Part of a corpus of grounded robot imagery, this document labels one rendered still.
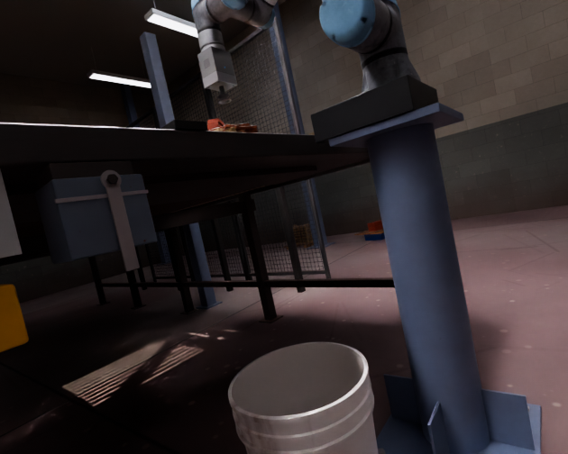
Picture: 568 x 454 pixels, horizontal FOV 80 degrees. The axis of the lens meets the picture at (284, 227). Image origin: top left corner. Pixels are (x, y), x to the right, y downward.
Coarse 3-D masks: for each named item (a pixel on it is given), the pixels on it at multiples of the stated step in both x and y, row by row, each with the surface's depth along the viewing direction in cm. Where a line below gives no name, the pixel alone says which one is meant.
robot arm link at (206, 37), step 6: (204, 30) 101; (210, 30) 101; (216, 30) 102; (198, 36) 103; (204, 36) 101; (210, 36) 101; (216, 36) 102; (222, 36) 105; (204, 42) 102; (210, 42) 102; (216, 42) 102; (222, 42) 103
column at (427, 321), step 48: (336, 144) 86; (384, 144) 83; (432, 144) 82; (384, 192) 86; (432, 192) 82; (432, 240) 82; (432, 288) 83; (432, 336) 84; (432, 384) 86; (480, 384) 87; (384, 432) 99; (432, 432) 79; (480, 432) 85; (528, 432) 82
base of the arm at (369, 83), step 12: (396, 48) 82; (372, 60) 84; (384, 60) 82; (396, 60) 82; (408, 60) 83; (372, 72) 84; (384, 72) 82; (396, 72) 81; (408, 72) 82; (372, 84) 84
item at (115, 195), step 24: (48, 168) 49; (72, 168) 51; (96, 168) 53; (120, 168) 56; (48, 192) 49; (72, 192) 49; (96, 192) 52; (120, 192) 54; (144, 192) 57; (48, 216) 51; (72, 216) 49; (96, 216) 51; (120, 216) 53; (144, 216) 57; (48, 240) 54; (72, 240) 48; (96, 240) 51; (120, 240) 53; (144, 240) 56
